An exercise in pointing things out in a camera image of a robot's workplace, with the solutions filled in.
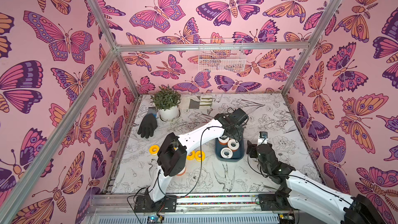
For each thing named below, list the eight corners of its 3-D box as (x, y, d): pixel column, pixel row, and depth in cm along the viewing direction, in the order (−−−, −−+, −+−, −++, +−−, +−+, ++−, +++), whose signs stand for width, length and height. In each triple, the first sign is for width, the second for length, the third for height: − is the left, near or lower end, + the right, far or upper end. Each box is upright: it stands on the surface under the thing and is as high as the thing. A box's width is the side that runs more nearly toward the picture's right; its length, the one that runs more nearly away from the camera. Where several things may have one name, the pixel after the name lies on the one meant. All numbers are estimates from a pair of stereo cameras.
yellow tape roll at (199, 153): (195, 161, 89) (194, 160, 87) (195, 152, 93) (195, 150, 91) (205, 161, 89) (205, 160, 87) (205, 152, 93) (205, 150, 91)
